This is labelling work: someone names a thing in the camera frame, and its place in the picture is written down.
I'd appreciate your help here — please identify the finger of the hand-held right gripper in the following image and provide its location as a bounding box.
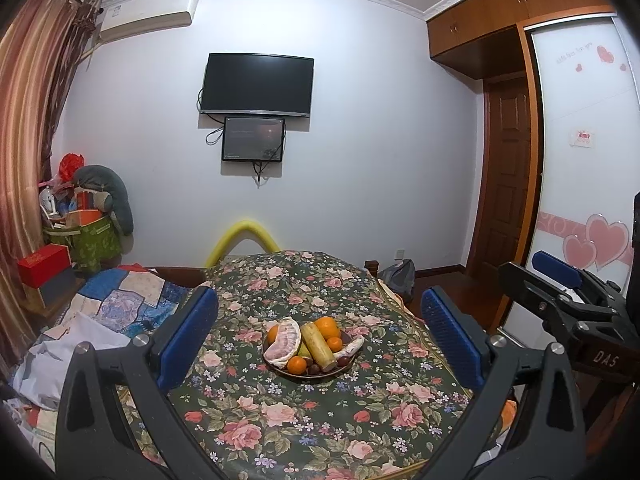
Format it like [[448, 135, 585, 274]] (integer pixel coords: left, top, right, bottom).
[[497, 261, 621, 331], [531, 251, 626, 311]]

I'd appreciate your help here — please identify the large peeled pomelo segment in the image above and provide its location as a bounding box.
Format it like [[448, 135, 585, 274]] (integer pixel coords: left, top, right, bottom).
[[264, 317, 302, 367]]

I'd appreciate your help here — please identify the grey plush toy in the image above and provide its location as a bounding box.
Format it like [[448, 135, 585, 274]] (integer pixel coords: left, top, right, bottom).
[[72, 164, 135, 236]]

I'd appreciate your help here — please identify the striped brown curtain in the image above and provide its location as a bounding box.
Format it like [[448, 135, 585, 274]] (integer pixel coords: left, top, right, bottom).
[[0, 0, 101, 361]]

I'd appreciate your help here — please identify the white wardrobe sliding door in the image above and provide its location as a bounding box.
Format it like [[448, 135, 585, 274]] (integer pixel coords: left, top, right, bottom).
[[500, 12, 640, 341]]

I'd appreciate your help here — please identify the orange cardboard box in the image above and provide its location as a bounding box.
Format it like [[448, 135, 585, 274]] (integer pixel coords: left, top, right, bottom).
[[65, 208, 106, 228]]

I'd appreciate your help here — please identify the wooden overhead cabinet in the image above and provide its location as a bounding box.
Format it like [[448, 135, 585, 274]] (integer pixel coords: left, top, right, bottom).
[[425, 0, 616, 78]]

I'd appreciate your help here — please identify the green fabric bag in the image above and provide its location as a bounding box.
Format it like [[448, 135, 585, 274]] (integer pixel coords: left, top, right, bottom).
[[42, 212, 123, 273]]

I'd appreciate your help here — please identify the wooden bed frame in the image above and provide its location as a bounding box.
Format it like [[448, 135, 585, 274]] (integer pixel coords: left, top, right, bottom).
[[150, 265, 208, 288]]

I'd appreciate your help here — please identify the purple plate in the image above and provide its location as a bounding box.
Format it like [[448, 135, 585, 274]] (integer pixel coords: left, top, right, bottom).
[[261, 327, 358, 380]]

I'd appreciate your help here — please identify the white cloth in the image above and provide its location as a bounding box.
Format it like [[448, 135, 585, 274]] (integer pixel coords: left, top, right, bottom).
[[12, 310, 136, 411]]

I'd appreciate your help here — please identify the black wall television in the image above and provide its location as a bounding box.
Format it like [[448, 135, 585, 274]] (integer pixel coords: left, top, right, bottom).
[[199, 52, 315, 118]]

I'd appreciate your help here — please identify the white air conditioner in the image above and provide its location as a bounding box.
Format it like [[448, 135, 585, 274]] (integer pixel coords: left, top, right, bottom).
[[97, 0, 201, 43]]

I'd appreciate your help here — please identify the red plastic bag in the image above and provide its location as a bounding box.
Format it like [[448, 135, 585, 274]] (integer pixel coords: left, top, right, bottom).
[[59, 152, 86, 181]]

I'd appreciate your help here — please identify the slim peeled pomelo segment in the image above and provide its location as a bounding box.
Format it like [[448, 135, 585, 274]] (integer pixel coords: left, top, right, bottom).
[[332, 335, 366, 359]]

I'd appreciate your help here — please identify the brown wooden door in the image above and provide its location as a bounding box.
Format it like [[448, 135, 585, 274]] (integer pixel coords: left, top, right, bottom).
[[467, 72, 533, 276]]

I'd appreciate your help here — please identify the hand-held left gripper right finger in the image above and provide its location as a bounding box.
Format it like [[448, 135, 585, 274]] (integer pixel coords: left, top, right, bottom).
[[420, 285, 587, 480]]

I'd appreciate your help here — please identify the small white fan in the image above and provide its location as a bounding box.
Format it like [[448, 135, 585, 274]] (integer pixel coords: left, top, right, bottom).
[[39, 187, 63, 221]]

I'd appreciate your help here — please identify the red box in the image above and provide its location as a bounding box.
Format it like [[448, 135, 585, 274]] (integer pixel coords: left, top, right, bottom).
[[17, 243, 72, 288]]

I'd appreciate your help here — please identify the floral tablecloth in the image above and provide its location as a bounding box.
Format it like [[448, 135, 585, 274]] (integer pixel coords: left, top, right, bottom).
[[117, 249, 506, 480]]

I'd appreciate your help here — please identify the yellow foam tube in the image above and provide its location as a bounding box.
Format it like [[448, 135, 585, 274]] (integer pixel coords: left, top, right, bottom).
[[205, 219, 282, 268]]

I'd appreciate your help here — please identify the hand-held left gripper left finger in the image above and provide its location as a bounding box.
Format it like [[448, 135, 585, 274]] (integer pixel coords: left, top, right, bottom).
[[54, 284, 221, 480]]

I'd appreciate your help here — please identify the grey backpack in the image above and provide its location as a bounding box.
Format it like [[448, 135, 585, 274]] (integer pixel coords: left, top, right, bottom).
[[377, 258, 417, 306]]

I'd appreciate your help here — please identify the grey box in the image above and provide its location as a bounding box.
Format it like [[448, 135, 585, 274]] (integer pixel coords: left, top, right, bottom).
[[37, 266, 83, 308]]

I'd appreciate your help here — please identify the small black wall monitor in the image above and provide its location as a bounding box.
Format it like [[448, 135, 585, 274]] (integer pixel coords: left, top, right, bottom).
[[221, 116, 287, 163]]

